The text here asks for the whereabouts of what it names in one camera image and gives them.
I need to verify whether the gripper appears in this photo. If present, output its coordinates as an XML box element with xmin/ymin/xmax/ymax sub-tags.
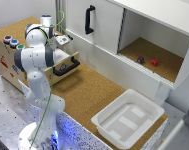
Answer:
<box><xmin>54</xmin><ymin>34</ymin><xmax>74</xmax><ymax>52</ymax></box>

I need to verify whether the wooden drawer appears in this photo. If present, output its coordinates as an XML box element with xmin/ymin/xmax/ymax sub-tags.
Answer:
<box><xmin>43</xmin><ymin>49</ymin><xmax>81</xmax><ymax>82</ymax></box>

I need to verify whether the wooden drawer box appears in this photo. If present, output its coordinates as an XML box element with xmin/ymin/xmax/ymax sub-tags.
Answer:
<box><xmin>0</xmin><ymin>16</ymin><xmax>74</xmax><ymax>95</ymax></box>

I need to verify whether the purple block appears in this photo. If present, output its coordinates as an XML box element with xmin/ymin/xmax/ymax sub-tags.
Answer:
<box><xmin>136</xmin><ymin>56</ymin><xmax>145</xmax><ymax>65</ymax></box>

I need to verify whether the pink block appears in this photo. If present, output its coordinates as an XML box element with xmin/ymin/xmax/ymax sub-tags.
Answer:
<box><xmin>150</xmin><ymin>58</ymin><xmax>159</xmax><ymax>67</ymax></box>

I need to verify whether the green button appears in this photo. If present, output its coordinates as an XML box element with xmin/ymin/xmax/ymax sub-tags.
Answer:
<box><xmin>15</xmin><ymin>43</ymin><xmax>26</xmax><ymax>52</ymax></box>

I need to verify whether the white sliding door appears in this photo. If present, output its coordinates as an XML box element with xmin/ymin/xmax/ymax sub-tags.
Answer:
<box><xmin>66</xmin><ymin>0</ymin><xmax>125</xmax><ymax>55</ymax></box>

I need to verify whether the blue button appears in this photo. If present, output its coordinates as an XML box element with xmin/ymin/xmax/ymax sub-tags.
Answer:
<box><xmin>9</xmin><ymin>38</ymin><xmax>20</xmax><ymax>48</ymax></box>

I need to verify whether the red button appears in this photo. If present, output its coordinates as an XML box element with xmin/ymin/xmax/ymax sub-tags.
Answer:
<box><xmin>3</xmin><ymin>35</ymin><xmax>13</xmax><ymax>44</ymax></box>

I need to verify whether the white cabinet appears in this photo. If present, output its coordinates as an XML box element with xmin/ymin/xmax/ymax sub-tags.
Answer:
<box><xmin>62</xmin><ymin>0</ymin><xmax>189</xmax><ymax>108</ymax></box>

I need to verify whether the white plastic box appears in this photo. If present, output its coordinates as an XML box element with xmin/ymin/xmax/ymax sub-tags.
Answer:
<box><xmin>90</xmin><ymin>88</ymin><xmax>166</xmax><ymax>150</ymax></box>

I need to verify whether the black drawer handle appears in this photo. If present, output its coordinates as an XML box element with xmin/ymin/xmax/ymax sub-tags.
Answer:
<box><xmin>52</xmin><ymin>56</ymin><xmax>81</xmax><ymax>77</ymax></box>

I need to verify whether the black door handle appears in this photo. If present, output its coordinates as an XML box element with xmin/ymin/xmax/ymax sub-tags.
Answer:
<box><xmin>84</xmin><ymin>4</ymin><xmax>96</xmax><ymax>36</ymax></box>

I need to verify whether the green cable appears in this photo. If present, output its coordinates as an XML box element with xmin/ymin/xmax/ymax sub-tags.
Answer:
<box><xmin>28</xmin><ymin>9</ymin><xmax>67</xmax><ymax>150</ymax></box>

